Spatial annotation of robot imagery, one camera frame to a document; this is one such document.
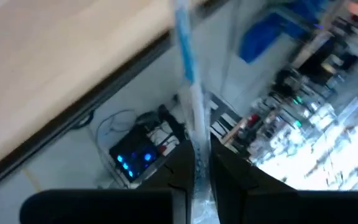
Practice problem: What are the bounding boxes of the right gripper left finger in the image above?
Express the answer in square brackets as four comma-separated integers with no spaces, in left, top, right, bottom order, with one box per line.
[19,139,196,224]

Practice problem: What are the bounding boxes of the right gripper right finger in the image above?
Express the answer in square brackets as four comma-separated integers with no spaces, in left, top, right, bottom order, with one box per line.
[210,136,358,224]

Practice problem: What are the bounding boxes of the blue white toothbrush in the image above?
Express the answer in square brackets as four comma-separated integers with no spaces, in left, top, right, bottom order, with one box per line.
[172,0,222,224]

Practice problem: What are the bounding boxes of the black computer blue lights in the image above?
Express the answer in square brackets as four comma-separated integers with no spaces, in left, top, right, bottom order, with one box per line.
[109,126,158,183]

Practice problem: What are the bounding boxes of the blue storage bin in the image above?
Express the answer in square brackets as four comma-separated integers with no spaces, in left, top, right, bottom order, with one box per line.
[239,12,295,63]

